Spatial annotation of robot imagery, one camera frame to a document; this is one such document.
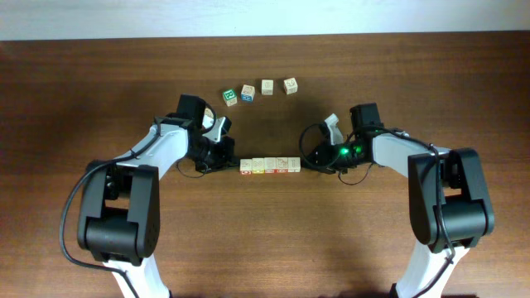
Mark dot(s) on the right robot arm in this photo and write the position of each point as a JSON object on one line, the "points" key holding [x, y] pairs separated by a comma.
{"points": [[448, 199]]}

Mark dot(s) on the wooden block green side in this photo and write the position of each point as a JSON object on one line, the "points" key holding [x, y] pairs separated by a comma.
{"points": [[208, 113]]}

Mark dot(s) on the wooden block far right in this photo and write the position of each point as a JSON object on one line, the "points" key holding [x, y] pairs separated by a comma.
{"points": [[290, 85]]}

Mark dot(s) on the wooden block yellow side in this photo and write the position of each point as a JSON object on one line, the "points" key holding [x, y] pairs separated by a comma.
{"points": [[258, 165]]}

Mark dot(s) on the green R letter block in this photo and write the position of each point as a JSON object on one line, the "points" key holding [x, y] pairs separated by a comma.
{"points": [[230, 97]]}

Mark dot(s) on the plain wooden block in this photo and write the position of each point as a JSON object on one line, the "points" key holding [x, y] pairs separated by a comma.
{"points": [[267, 87]]}

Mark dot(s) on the wooden block blue side snail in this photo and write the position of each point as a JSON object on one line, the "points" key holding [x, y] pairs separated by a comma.
{"points": [[248, 93]]}

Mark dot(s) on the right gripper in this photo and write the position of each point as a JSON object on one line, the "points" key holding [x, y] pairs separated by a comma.
{"points": [[324, 158]]}

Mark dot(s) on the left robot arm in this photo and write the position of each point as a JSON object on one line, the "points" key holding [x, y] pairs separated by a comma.
{"points": [[119, 216]]}

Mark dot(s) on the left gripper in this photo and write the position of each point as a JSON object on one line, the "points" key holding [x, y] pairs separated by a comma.
{"points": [[225, 156]]}

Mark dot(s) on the wooden block red edge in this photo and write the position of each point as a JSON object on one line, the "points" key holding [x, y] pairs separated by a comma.
{"points": [[270, 165]]}

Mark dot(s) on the wooden block red side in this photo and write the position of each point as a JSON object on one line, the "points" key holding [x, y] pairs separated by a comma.
{"points": [[246, 166]]}

